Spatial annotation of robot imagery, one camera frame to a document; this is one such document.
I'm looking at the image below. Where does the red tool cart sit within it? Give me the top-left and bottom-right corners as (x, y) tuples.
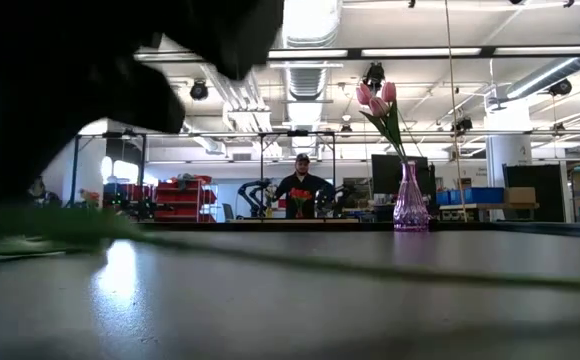
(152, 174), (218, 224)

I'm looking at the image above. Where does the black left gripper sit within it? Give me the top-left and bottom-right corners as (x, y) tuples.
(0, 54), (187, 211)

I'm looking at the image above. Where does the person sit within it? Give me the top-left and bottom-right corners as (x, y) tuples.
(272, 152), (337, 220)

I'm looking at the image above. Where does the silver ventilation duct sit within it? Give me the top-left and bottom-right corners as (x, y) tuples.
(505, 54), (580, 101)
(274, 0), (344, 131)

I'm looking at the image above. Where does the black cabinet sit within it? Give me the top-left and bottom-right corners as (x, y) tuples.
(502, 163), (567, 224)

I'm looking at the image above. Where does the large blue storage bin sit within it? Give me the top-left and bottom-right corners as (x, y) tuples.
(462, 186), (506, 205)

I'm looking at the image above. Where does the black rig crossbeam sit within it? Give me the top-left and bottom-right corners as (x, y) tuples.
(134, 45), (580, 62)

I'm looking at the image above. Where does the cardboard box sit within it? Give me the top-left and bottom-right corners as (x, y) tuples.
(504, 186), (537, 205)

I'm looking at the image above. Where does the black monitor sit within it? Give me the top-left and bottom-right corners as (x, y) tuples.
(371, 153), (436, 197)

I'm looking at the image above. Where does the purple glass vase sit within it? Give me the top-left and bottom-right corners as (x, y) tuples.
(392, 160), (430, 233)

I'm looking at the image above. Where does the thin hanging cord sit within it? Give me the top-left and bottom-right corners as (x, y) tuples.
(442, 0), (467, 211)

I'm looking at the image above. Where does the red flower bouquet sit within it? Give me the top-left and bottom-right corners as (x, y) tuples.
(288, 186), (315, 219)

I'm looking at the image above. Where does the small blue storage bin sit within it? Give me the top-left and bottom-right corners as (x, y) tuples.
(436, 189), (465, 206)

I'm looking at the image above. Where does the wooden background table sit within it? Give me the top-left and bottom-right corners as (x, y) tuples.
(438, 201), (541, 223)

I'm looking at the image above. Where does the black background rig frame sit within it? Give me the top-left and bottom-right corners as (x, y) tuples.
(72, 130), (337, 221)

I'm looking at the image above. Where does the white building column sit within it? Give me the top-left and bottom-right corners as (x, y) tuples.
(484, 99), (534, 224)

